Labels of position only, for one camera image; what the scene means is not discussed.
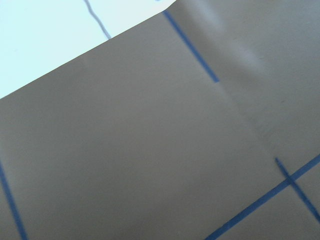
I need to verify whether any grey cable on white desk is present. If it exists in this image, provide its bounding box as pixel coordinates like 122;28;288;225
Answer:
83;0;112;40

